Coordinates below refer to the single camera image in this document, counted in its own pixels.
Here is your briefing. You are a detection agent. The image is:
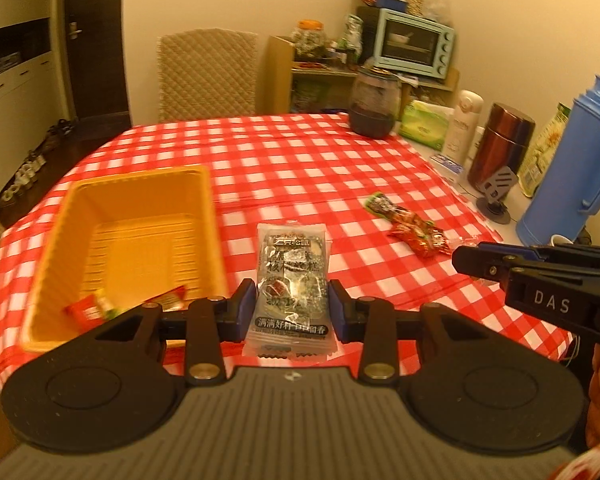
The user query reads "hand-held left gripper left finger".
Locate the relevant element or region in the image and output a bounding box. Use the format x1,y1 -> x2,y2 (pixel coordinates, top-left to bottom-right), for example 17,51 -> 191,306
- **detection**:
93,280 -> 257,387

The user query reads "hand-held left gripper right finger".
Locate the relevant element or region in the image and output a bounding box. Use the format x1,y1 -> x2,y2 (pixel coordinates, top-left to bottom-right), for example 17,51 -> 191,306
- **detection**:
329,279 -> 486,386

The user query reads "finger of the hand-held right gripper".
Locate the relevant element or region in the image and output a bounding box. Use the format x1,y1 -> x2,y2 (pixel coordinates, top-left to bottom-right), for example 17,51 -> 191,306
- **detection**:
477,242 -> 546,261
452,245 -> 531,286

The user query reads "grey clear snack packet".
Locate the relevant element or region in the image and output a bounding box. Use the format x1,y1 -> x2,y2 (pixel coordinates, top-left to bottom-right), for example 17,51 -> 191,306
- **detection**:
242,221 -> 339,362

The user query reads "green black snack packet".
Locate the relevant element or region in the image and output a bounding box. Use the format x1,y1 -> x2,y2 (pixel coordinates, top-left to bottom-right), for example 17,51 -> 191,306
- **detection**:
365,194 -> 397,219

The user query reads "orange plastic basket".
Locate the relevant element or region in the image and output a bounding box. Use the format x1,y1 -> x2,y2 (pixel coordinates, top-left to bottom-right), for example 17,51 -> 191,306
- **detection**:
20,164 -> 230,356

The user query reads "red yellow snack packet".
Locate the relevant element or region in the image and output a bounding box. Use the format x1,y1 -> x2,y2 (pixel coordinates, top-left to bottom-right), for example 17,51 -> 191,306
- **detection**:
64,293 -> 119,322

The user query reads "grey phone stand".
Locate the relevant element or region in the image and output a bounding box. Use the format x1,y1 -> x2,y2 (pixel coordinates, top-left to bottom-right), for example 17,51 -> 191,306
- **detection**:
476,166 -> 520,224

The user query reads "blue thermos flask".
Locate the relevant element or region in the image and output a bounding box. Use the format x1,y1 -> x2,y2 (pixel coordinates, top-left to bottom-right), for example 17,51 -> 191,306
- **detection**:
515,75 -> 600,247

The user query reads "brown metal thermos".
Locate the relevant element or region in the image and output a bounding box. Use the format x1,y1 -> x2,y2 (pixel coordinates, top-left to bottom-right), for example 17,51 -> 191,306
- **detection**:
466,102 -> 537,191

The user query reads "blue white small box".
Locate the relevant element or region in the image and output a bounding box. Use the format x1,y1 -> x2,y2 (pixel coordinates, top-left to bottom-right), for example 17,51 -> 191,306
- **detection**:
429,154 -> 466,174

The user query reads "yellow green bag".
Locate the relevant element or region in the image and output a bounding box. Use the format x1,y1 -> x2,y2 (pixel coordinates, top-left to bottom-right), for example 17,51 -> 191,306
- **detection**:
517,102 -> 574,199

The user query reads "white rabbit print bottle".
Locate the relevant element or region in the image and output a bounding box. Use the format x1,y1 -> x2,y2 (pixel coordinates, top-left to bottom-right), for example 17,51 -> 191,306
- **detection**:
441,90 -> 484,166

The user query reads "red white checkered tablecloth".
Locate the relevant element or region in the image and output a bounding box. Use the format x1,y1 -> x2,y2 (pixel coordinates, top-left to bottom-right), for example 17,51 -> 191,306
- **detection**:
0,112 -> 577,393

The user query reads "green tissue pack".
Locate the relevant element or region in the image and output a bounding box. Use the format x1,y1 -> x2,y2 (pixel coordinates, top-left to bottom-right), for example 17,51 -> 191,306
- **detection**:
399,100 -> 454,151

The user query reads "red patterned cloth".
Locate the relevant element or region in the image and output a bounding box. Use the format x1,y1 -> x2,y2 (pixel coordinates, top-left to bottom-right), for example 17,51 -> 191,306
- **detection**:
555,446 -> 600,480

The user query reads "dark glass jar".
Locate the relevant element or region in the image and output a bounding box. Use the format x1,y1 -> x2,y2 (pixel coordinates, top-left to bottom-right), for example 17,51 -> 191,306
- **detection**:
349,67 -> 402,139

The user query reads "light blue toaster oven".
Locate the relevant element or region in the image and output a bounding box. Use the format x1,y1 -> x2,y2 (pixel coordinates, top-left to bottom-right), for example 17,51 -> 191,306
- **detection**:
372,7 -> 456,81

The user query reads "wooden shelf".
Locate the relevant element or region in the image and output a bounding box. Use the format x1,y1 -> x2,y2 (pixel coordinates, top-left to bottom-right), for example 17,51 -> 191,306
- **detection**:
267,35 -> 461,116

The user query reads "row of shoes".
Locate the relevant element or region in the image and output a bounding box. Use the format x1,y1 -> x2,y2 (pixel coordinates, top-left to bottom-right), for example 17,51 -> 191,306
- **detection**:
0,119 -> 77,212

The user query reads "green white bag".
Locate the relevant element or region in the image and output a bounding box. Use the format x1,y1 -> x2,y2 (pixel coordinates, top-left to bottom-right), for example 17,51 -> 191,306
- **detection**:
342,14 -> 364,54

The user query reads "plastic jar orange lid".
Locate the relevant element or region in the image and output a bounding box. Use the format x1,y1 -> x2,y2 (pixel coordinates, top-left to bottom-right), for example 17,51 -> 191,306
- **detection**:
291,20 -> 327,59

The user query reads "dark door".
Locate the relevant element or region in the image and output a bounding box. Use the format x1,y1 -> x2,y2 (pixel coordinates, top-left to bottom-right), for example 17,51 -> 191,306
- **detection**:
60,0 -> 132,129

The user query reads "white cabinet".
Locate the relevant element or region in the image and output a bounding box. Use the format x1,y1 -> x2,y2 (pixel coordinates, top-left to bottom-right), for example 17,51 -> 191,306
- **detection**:
0,15 -> 72,157

